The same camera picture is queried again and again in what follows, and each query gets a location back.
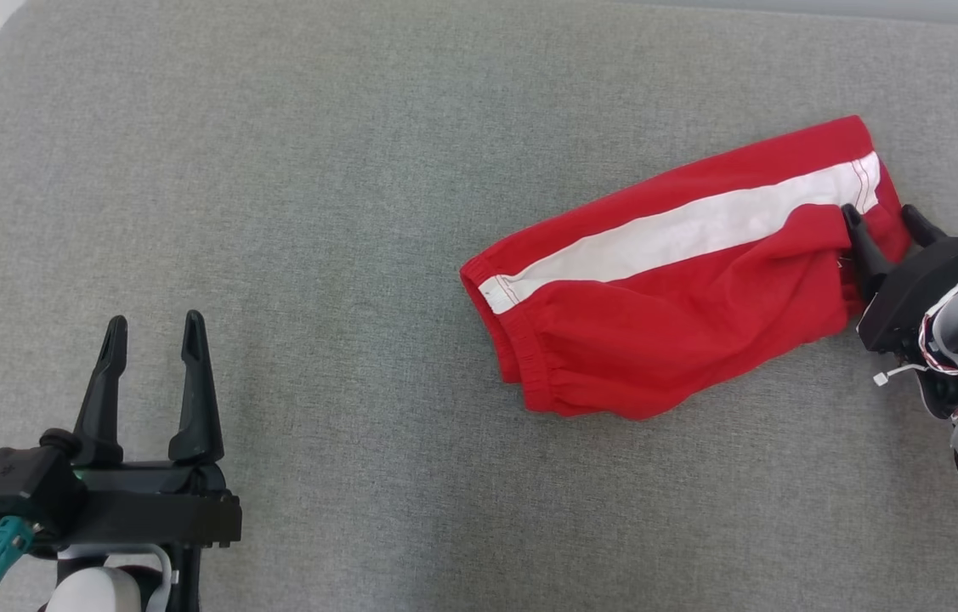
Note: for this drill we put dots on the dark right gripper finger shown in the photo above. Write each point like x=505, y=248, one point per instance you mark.
x=921, y=228
x=868, y=259

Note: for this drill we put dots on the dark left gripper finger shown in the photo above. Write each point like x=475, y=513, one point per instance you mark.
x=196, y=399
x=103, y=408

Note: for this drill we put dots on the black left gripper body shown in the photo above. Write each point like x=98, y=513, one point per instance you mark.
x=155, y=510

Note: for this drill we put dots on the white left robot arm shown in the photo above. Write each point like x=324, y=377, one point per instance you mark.
x=96, y=591

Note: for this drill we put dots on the red shorts white side stripe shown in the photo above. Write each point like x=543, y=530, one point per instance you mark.
x=657, y=340

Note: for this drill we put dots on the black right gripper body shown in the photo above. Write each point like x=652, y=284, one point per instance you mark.
x=912, y=293

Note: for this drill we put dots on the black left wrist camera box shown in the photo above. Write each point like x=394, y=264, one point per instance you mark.
x=24, y=489

